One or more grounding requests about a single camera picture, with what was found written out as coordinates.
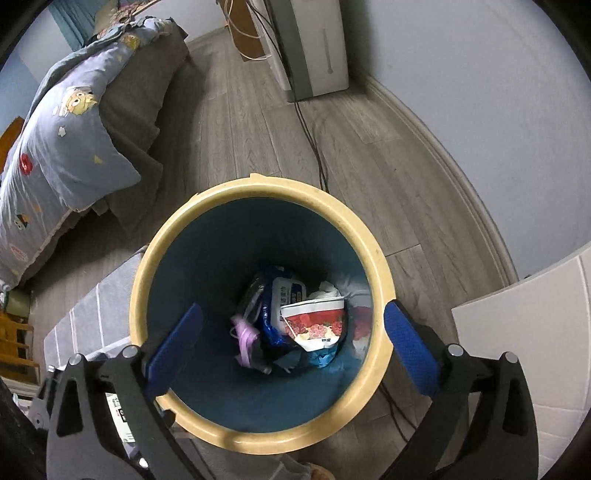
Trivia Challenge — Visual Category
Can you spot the white cable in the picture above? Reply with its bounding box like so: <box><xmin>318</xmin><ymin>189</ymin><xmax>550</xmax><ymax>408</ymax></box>
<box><xmin>224</xmin><ymin>0</ymin><xmax>273</xmax><ymax>63</ymax></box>

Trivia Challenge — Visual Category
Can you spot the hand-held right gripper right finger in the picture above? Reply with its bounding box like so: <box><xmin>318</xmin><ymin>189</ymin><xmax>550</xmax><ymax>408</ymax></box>
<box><xmin>381</xmin><ymin>299</ymin><xmax>541</xmax><ymax>480</ymax></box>

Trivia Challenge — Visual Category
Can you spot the red floral paper bowl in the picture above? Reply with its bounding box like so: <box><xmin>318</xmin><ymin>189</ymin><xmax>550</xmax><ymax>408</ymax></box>
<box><xmin>279</xmin><ymin>295</ymin><xmax>348</xmax><ymax>354</ymax></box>

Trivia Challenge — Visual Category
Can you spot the wooden chair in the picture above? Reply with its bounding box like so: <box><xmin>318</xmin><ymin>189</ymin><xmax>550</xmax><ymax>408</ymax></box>
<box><xmin>0</xmin><ymin>311</ymin><xmax>42</xmax><ymax>384</ymax></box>

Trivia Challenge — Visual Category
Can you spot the printed pillow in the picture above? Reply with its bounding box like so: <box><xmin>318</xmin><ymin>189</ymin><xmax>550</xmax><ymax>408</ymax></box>
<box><xmin>95</xmin><ymin>0</ymin><xmax>155</xmax><ymax>28</ymax></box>

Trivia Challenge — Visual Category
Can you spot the white cabinet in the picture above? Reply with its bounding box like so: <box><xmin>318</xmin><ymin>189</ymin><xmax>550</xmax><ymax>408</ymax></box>
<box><xmin>450</xmin><ymin>244</ymin><xmax>591</xmax><ymax>480</ymax></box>

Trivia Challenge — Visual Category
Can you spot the green cushion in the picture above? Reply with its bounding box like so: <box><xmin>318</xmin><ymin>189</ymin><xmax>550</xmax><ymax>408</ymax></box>
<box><xmin>7</xmin><ymin>288</ymin><xmax>33</xmax><ymax>319</ymax></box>

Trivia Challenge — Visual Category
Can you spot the blue and white wipes packet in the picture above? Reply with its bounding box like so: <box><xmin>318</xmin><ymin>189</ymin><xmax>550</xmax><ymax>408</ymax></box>
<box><xmin>249</xmin><ymin>265</ymin><xmax>309</xmax><ymax>348</ymax></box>

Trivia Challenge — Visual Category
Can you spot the teal curtain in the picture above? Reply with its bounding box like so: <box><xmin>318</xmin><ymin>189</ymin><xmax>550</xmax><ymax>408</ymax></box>
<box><xmin>48</xmin><ymin>0</ymin><xmax>100</xmax><ymax>49</ymax></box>

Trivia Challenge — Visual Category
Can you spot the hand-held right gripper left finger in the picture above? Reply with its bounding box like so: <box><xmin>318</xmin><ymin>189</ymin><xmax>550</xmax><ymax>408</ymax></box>
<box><xmin>46</xmin><ymin>302</ymin><xmax>218</xmax><ymax>480</ymax></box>

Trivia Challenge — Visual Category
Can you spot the light blue packet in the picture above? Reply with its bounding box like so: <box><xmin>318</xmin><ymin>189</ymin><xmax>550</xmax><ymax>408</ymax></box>
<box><xmin>308</xmin><ymin>347</ymin><xmax>341</xmax><ymax>368</ymax></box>

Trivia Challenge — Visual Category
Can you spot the blue bin with yellow rim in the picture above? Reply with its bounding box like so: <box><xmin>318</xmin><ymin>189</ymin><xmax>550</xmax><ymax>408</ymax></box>
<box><xmin>129</xmin><ymin>173</ymin><xmax>395</xmax><ymax>453</ymax></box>

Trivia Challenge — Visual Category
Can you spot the white standing appliance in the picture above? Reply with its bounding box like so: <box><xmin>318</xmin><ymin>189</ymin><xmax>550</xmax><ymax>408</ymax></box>
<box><xmin>261</xmin><ymin>0</ymin><xmax>350</xmax><ymax>103</ymax></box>

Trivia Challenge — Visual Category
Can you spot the black bag with white label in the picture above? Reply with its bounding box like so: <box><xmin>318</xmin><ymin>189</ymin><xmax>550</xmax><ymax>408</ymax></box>
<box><xmin>18</xmin><ymin>364</ymin><xmax>139</xmax><ymax>462</ymax></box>

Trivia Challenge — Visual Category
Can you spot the wooden headboard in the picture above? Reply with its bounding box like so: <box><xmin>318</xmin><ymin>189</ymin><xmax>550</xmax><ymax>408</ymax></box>
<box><xmin>0</xmin><ymin>117</ymin><xmax>26</xmax><ymax>174</ymax></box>

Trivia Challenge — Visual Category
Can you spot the purple wrapper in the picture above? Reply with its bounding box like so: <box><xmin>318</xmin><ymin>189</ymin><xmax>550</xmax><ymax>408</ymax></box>
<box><xmin>231</xmin><ymin>315</ymin><xmax>262</xmax><ymax>367</ymax></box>

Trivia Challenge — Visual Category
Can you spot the blue printed quilt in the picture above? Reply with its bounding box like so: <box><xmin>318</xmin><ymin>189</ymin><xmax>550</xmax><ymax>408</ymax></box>
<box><xmin>0</xmin><ymin>18</ymin><xmax>178</xmax><ymax>287</ymax></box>

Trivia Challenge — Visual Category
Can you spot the bed with grey sheet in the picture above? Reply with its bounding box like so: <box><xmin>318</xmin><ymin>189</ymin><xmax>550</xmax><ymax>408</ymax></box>
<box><xmin>28</xmin><ymin>30</ymin><xmax>192</xmax><ymax>282</ymax></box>

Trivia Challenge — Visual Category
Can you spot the black cable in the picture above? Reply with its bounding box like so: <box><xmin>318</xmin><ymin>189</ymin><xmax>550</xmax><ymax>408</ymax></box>
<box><xmin>247</xmin><ymin>0</ymin><xmax>416</xmax><ymax>444</ymax></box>

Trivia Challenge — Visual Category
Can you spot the white plastic bag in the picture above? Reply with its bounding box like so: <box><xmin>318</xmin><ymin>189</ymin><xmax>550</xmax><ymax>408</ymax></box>
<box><xmin>332</xmin><ymin>271</ymin><xmax>374</xmax><ymax>301</ymax></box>

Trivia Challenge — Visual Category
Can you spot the wooden cabinet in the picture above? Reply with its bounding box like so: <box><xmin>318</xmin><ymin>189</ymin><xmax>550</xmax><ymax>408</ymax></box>
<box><xmin>219</xmin><ymin>0</ymin><xmax>273</xmax><ymax>61</ymax></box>

